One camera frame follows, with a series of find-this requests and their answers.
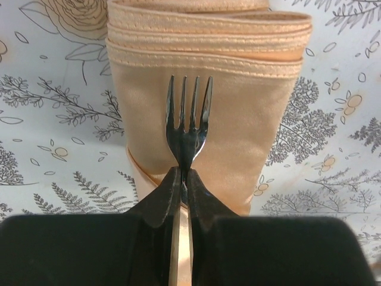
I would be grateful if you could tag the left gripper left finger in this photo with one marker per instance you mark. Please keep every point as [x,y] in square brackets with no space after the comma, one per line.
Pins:
[137,247]

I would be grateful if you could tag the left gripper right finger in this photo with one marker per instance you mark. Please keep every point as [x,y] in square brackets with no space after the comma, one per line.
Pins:
[228,249]

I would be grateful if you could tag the silver fork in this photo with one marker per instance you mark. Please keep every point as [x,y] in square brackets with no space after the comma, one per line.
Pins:
[186,144]

